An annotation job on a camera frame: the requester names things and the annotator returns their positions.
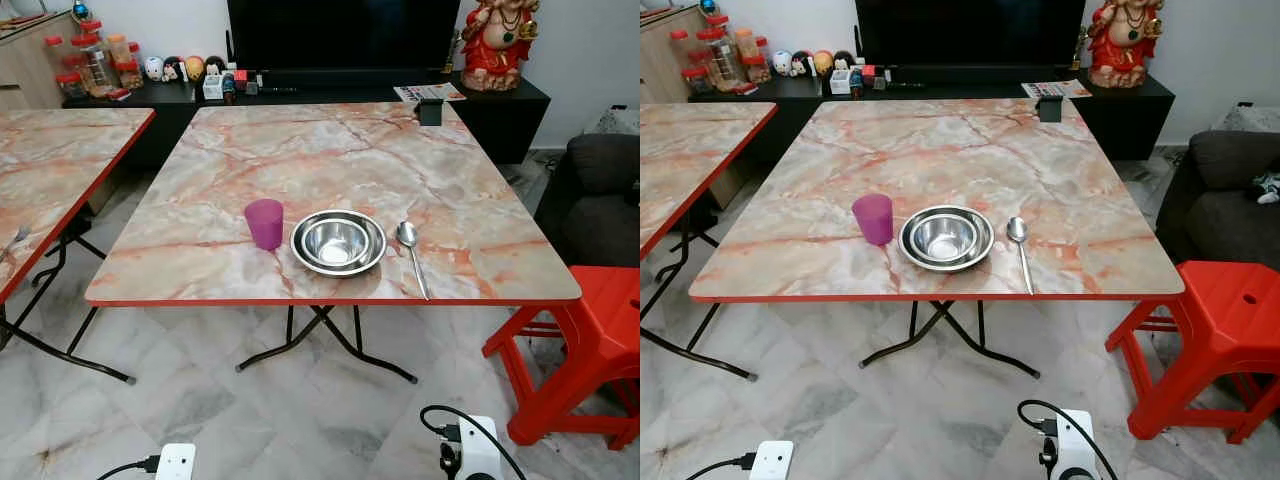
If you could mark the teal and white cloth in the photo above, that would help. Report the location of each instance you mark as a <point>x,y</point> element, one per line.
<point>1270,188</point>

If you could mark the tall clear jar, red lid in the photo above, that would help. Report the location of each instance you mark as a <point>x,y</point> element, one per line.
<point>718,58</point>
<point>92,65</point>

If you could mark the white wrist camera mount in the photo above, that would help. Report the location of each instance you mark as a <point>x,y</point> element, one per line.
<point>1078,448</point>
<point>177,463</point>
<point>482,450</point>
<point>772,462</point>

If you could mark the grey patterned cushion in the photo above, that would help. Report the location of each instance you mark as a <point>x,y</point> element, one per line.
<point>1245,118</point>
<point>620,122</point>

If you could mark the small white box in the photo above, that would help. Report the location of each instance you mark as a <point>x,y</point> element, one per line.
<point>841,83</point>
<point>213,88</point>

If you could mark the orange-filled jar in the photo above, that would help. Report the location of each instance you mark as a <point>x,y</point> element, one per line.
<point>747,43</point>
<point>120,50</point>

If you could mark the red plastic stool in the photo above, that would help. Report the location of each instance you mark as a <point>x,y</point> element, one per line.
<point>1215,315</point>
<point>590,320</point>

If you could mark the light wooden cabinet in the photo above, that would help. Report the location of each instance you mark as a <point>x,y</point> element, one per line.
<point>30,65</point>
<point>660,60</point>

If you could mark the stainless steel spoon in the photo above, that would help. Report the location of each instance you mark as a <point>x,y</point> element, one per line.
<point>407,235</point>
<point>1017,230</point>

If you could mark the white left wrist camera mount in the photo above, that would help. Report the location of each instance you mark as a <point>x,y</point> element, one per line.
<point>772,462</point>
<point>177,463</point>

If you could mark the yellow round figurine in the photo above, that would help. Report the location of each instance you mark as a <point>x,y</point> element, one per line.
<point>195,69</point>
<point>823,63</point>

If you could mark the stainless steel bowl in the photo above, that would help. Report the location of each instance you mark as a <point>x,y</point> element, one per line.
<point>338,243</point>
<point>946,238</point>

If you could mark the black flat television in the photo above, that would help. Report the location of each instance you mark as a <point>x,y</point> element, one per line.
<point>345,35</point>
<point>970,32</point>

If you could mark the white round figurine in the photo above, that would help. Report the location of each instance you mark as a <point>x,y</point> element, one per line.
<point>153,69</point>
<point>782,63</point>

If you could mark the purple plastic cup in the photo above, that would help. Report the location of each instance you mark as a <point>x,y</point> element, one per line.
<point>873,221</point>
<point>265,226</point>

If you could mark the marble-print folding table, red edge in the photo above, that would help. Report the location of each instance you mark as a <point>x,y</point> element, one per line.
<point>690,160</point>
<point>960,155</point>
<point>50,170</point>
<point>340,160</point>

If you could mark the red and gold statue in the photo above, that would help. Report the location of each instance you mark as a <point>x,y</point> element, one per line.
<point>497,50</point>
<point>1124,45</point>

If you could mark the dark grey sofa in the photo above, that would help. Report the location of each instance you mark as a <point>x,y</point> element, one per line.
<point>1220,200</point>
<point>600,190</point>

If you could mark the printed leaflet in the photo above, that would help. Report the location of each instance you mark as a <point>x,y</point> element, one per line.
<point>1057,88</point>
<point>430,92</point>

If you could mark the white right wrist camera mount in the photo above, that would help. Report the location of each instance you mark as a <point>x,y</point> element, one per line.
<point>1078,448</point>
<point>482,450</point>

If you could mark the black television console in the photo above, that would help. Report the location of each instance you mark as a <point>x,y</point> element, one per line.
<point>1130,115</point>
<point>505,115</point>

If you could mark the small clear jar, red lid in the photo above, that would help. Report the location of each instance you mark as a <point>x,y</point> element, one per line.
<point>70,86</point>
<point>695,80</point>

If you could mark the small black box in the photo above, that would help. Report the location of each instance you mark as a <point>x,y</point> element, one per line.
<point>431,112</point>
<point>1050,109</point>

